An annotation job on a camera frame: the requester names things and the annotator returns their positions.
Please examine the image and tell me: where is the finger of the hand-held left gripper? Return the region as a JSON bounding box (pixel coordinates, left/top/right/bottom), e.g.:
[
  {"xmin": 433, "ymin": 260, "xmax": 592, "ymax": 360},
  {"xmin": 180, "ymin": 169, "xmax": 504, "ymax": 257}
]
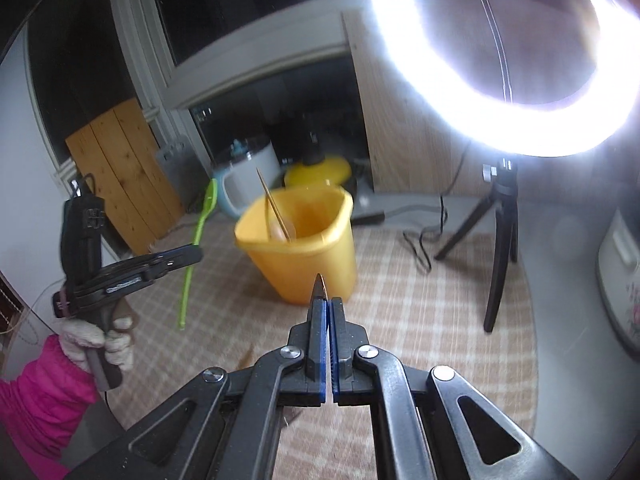
[{"xmin": 142, "ymin": 244, "xmax": 204, "ymax": 281}]

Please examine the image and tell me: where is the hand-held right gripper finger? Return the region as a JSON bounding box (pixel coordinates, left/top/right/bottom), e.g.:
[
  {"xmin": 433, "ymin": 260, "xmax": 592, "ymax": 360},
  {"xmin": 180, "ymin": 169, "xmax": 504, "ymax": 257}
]
[
  {"xmin": 331, "ymin": 297, "xmax": 581, "ymax": 480},
  {"xmin": 65, "ymin": 297, "xmax": 335, "ymax": 480}
]

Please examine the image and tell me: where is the green plastic spoon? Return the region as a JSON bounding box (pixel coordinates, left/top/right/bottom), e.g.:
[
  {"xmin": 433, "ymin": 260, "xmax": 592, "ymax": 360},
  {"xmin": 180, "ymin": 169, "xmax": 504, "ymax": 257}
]
[{"xmin": 178, "ymin": 178, "xmax": 219, "ymax": 330}]

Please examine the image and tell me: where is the yellow plastic container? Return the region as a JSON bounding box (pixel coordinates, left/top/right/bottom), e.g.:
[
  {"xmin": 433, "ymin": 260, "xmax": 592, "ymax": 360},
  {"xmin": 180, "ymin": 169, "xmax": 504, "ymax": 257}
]
[{"xmin": 235, "ymin": 185, "xmax": 358, "ymax": 306}]

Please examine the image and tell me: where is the person's left hand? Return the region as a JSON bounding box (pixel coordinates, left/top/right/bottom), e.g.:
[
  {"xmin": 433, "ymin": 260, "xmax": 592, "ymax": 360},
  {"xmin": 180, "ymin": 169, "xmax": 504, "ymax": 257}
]
[{"xmin": 59, "ymin": 315, "xmax": 136, "ymax": 373}]

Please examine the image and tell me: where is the pine wooden board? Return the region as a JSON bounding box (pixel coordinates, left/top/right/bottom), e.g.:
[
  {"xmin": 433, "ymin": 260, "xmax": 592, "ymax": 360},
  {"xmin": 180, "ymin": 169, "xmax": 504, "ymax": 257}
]
[{"xmin": 65, "ymin": 98, "xmax": 186, "ymax": 256}]

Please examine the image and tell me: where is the grey plastic cutting board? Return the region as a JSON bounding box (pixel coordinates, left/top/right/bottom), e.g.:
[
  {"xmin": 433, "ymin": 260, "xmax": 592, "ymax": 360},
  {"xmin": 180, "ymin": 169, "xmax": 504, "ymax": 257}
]
[{"xmin": 154, "ymin": 142, "xmax": 213, "ymax": 211}]

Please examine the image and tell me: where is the checked tablecloth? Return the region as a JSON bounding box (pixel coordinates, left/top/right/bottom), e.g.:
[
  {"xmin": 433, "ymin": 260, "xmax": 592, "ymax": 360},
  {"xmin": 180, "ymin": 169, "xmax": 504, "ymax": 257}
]
[{"xmin": 102, "ymin": 212, "xmax": 538, "ymax": 480}]

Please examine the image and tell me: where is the black pot with yellow lid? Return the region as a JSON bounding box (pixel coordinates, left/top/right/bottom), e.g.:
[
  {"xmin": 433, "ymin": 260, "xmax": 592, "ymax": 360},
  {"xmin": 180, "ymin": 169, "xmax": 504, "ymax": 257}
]
[{"xmin": 284, "ymin": 152, "xmax": 358, "ymax": 196}]

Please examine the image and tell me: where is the black tripod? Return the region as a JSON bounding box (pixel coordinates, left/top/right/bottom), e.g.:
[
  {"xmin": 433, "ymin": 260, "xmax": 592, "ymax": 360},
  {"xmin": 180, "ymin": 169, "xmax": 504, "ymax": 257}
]
[{"xmin": 435, "ymin": 157, "xmax": 521, "ymax": 333}]

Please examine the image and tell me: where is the light wood panel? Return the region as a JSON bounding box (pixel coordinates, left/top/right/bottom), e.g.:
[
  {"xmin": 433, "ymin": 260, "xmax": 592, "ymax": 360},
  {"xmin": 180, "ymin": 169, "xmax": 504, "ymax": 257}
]
[{"xmin": 341, "ymin": 10, "xmax": 501, "ymax": 196}]

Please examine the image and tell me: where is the white floral rice cooker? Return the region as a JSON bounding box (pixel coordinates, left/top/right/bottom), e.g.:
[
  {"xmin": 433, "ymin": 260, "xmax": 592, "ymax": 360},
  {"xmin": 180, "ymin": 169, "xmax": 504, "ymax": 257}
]
[{"xmin": 597, "ymin": 207, "xmax": 640, "ymax": 356}]

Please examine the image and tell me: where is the white electric pot blue handle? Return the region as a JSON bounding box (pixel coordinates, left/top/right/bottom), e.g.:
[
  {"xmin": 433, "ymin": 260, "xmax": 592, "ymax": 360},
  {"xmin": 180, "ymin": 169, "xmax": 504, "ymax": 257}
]
[{"xmin": 212, "ymin": 140, "xmax": 281, "ymax": 218}]

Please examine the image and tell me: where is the black power cable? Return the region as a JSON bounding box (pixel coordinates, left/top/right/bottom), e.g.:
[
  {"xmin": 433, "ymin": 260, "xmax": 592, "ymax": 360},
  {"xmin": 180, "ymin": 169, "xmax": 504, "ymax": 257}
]
[{"xmin": 352, "ymin": 140, "xmax": 473, "ymax": 275}]

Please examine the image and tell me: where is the white window frame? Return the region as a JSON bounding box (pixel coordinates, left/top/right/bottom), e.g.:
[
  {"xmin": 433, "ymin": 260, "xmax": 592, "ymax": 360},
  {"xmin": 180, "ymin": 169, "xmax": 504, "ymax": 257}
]
[{"xmin": 107, "ymin": 0, "xmax": 361, "ymax": 146}]

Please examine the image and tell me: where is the white ring light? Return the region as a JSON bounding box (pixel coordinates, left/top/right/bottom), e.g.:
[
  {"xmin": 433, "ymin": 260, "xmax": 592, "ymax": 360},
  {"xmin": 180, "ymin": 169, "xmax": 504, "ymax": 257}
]
[{"xmin": 367, "ymin": 0, "xmax": 640, "ymax": 158}]

